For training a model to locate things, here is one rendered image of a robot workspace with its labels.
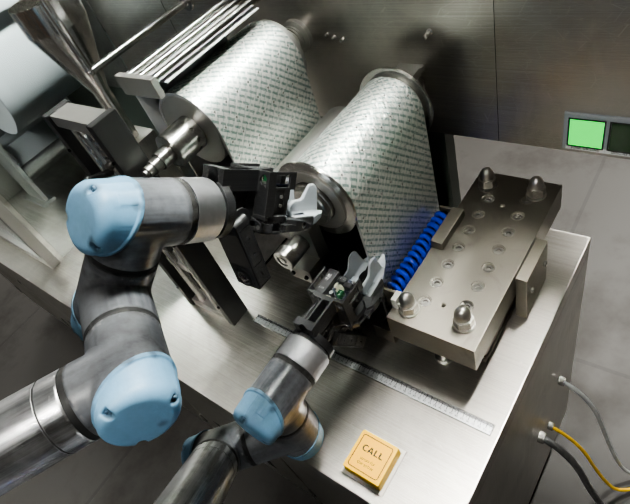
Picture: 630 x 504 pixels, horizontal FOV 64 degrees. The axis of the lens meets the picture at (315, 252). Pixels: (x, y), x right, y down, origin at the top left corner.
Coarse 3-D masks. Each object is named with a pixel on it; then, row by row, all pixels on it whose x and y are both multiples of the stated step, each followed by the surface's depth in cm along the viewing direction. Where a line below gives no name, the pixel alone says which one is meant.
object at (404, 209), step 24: (408, 168) 87; (432, 168) 94; (384, 192) 83; (408, 192) 89; (432, 192) 97; (384, 216) 85; (408, 216) 92; (432, 216) 100; (384, 240) 87; (408, 240) 95
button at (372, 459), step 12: (360, 444) 84; (372, 444) 84; (384, 444) 83; (348, 456) 84; (360, 456) 83; (372, 456) 82; (384, 456) 82; (396, 456) 82; (348, 468) 82; (360, 468) 82; (372, 468) 81; (384, 468) 81; (372, 480) 80; (384, 480) 81
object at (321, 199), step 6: (300, 186) 76; (294, 192) 77; (300, 192) 76; (318, 192) 75; (318, 198) 75; (324, 198) 75; (318, 204) 75; (324, 204) 75; (330, 204) 76; (324, 210) 76; (330, 210) 77; (324, 216) 77; (330, 216) 77; (318, 222) 79; (324, 222) 78
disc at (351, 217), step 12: (288, 168) 77; (300, 168) 75; (312, 168) 73; (324, 180) 73; (336, 192) 74; (348, 204) 74; (348, 216) 77; (324, 228) 84; (336, 228) 81; (348, 228) 79
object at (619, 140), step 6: (612, 126) 77; (618, 126) 76; (624, 126) 76; (612, 132) 78; (618, 132) 77; (624, 132) 77; (612, 138) 78; (618, 138) 78; (624, 138) 77; (612, 144) 79; (618, 144) 79; (624, 144) 78; (618, 150) 79; (624, 150) 79
